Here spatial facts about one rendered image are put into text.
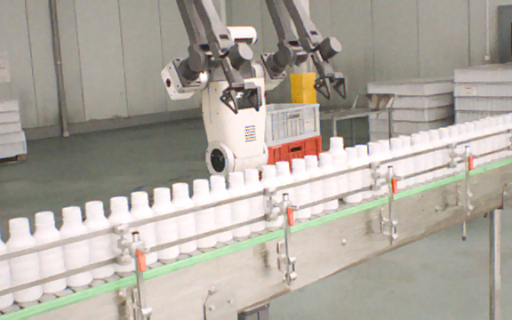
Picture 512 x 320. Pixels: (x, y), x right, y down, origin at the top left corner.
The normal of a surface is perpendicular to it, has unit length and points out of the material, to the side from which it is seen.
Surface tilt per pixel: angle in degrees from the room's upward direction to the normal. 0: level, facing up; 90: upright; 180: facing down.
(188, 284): 90
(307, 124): 90
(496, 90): 90
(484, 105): 90
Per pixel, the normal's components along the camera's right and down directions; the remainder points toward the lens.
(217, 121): -0.71, 0.33
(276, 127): 0.77, 0.05
